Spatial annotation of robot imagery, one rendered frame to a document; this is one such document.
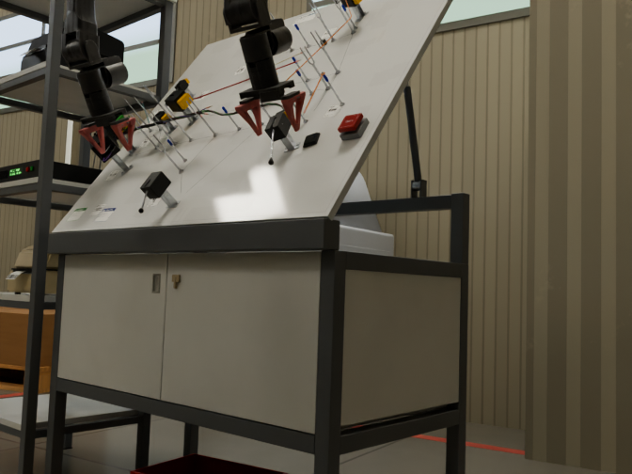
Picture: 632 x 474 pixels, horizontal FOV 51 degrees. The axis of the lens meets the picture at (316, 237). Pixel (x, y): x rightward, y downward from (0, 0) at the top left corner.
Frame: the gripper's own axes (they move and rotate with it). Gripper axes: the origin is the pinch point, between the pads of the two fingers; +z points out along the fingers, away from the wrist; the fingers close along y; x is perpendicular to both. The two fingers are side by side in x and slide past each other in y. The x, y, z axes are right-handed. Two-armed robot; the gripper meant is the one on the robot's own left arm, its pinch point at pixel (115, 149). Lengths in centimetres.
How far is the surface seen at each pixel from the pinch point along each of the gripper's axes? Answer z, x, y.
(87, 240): 28.7, -8.2, 34.7
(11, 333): 135, -100, 268
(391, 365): 61, -5, -61
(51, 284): 48, -13, 70
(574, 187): 83, -177, -71
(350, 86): 1, -45, -44
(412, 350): 63, -14, -63
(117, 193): 20.1, -25.3, 35.4
